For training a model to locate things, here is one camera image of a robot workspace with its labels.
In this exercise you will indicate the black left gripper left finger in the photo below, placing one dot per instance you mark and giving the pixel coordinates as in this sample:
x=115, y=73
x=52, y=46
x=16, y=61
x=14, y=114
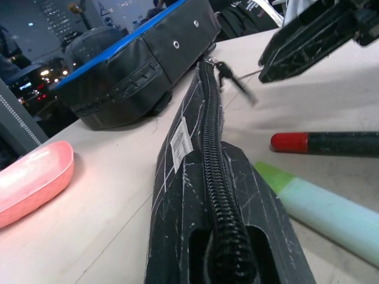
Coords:
x=174, y=225

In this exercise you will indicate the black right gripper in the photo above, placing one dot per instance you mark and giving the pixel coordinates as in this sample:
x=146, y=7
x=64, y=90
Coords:
x=367, y=23

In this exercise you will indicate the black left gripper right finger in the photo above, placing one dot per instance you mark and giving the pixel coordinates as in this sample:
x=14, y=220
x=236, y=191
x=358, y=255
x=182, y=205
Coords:
x=266, y=213

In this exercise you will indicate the black grid pattern zipper pouch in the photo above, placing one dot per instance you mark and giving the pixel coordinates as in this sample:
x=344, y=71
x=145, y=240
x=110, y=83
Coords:
x=211, y=124

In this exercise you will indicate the pale green highlighter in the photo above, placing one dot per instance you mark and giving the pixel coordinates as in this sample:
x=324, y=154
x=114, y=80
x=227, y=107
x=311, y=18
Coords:
x=325, y=207

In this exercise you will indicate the red capped black marker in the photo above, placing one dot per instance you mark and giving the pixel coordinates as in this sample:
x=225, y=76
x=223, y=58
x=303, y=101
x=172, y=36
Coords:
x=325, y=142

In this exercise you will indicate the black bag with white print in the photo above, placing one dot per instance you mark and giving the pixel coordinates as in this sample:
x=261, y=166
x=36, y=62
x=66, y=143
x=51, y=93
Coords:
x=245, y=17

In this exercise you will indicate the pink hard glasses case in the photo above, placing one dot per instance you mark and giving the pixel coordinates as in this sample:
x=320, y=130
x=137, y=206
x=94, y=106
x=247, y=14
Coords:
x=32, y=180

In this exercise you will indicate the black bag with blue trim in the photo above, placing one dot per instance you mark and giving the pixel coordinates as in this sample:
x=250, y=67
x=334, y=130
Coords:
x=130, y=71

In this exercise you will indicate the grey dotted panel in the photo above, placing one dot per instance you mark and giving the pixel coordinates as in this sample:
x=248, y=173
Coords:
x=20, y=124

